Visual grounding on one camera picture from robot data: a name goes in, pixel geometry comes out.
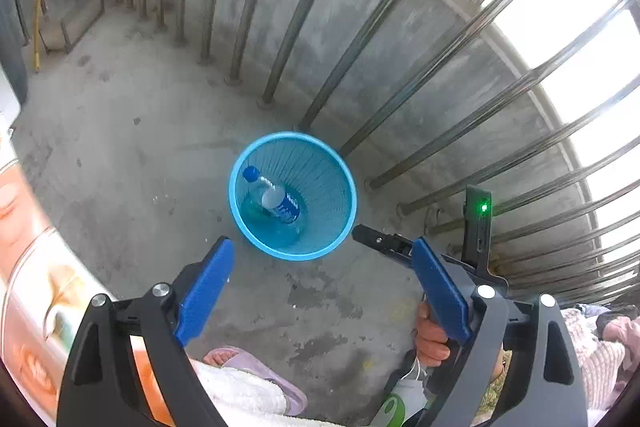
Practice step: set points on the person's right forearm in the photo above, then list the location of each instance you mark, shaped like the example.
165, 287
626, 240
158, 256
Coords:
500, 372

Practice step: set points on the white green packet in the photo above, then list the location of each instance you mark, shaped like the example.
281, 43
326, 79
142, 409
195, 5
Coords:
402, 402

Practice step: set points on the dark grey cabinet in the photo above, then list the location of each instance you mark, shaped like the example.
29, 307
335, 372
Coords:
12, 57

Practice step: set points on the person's right hand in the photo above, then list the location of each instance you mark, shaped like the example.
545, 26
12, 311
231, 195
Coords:
430, 342

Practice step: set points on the pink striped cloth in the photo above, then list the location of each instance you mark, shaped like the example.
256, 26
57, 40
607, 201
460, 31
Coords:
600, 357

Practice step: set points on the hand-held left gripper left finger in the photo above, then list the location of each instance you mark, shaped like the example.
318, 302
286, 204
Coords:
205, 287

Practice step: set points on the purple slipper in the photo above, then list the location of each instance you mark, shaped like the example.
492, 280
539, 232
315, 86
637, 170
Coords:
280, 382

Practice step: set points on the clear bottle with blue label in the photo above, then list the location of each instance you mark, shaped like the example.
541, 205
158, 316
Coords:
272, 199

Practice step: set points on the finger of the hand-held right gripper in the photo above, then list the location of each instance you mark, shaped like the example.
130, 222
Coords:
382, 243

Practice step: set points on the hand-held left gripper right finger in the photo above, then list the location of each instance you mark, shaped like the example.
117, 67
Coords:
442, 292

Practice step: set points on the person's foot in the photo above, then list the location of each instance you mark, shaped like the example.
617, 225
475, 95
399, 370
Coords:
220, 358

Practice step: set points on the metal balcony railing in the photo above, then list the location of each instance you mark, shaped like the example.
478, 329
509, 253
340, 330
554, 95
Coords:
278, 74

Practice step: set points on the blue plastic waste basket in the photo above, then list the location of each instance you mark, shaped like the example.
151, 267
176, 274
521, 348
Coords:
325, 187

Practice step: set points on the table with patterned tablecloth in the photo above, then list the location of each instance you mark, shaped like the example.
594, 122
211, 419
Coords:
30, 257

